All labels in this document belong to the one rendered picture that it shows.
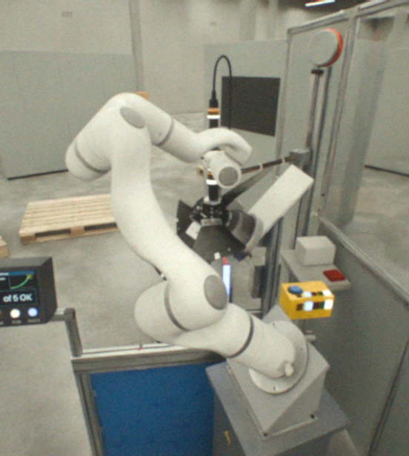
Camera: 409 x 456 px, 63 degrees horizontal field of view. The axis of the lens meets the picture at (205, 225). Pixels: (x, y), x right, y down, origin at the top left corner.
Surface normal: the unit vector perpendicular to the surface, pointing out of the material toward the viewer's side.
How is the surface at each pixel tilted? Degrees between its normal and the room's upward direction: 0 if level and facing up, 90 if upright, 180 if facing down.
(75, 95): 90
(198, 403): 90
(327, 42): 90
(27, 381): 0
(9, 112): 90
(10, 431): 0
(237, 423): 0
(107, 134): 81
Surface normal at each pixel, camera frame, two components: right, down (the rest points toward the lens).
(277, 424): 0.34, 0.40
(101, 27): 0.59, 0.34
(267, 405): -0.69, -0.51
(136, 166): 0.77, 0.26
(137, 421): 0.12, 0.42
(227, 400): 0.00, -0.91
